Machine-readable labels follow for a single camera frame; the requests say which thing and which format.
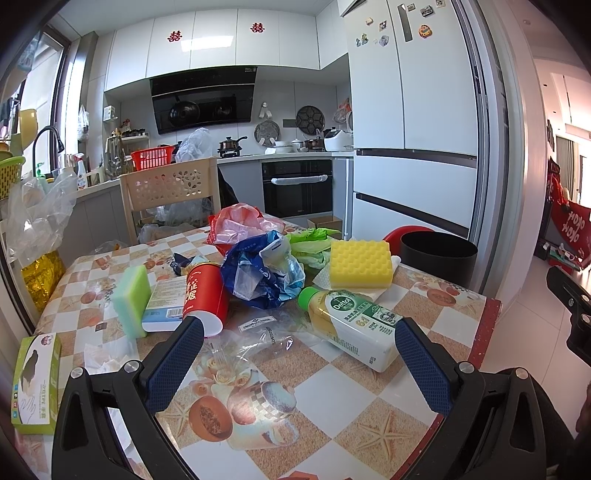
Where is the white blue paper box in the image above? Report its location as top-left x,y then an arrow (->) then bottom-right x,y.
141,276 -> 186,333

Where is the green sponge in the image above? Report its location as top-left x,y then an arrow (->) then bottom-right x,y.
111,265 -> 151,339

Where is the red paper cup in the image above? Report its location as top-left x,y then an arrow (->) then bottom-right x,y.
182,263 -> 229,338

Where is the clear plastic wrapper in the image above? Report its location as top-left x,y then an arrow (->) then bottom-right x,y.
204,315 -> 296,373

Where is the green cap Dettol bottle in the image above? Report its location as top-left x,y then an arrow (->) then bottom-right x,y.
297,287 -> 402,373

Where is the blue cracker snack wrapper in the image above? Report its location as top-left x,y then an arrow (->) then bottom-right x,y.
170,253 -> 208,276

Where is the yellow sponge block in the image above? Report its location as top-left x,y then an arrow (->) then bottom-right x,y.
329,240 -> 393,286

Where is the blue plastic bag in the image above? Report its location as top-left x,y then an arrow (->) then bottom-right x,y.
221,230 -> 305,310

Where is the red pink plastic bag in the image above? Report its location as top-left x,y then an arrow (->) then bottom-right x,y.
206,203 -> 286,255

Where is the green plastic bag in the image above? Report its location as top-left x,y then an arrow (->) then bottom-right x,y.
287,227 -> 341,270

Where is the black trash bin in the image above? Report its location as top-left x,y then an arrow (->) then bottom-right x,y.
400,231 -> 478,287

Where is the black kitchen faucet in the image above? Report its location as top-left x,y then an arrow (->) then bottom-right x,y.
31,125 -> 66,179

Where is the green tissue box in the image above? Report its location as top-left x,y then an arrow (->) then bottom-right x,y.
11,333 -> 61,435

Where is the gold foil bag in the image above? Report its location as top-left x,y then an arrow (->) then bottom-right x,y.
21,250 -> 66,314

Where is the red stool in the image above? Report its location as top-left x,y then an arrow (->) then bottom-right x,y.
382,224 -> 435,256

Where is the white refrigerator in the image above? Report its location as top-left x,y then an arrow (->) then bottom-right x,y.
341,0 -> 491,241

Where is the clear plastic bags pile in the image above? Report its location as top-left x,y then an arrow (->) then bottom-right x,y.
3,169 -> 77,266

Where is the cardboard box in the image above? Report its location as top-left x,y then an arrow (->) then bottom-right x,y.
307,215 -> 342,239

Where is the beige plastic chair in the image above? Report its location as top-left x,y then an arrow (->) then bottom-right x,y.
119,157 -> 221,245

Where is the red plastic basket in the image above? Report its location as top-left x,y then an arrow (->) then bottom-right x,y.
131,146 -> 174,171

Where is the yellow green plastic basket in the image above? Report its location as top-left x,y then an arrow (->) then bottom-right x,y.
0,156 -> 25,200

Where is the white rice cooker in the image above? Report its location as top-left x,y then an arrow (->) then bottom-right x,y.
324,129 -> 353,152

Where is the clear bag on counter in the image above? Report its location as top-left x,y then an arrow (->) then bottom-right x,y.
174,128 -> 214,163

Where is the black built-in oven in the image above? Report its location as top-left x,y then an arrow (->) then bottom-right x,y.
262,159 -> 334,218

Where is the black cooking pot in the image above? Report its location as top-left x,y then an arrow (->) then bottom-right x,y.
217,136 -> 246,158

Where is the black range hood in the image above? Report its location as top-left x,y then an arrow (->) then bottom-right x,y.
149,66 -> 257,134

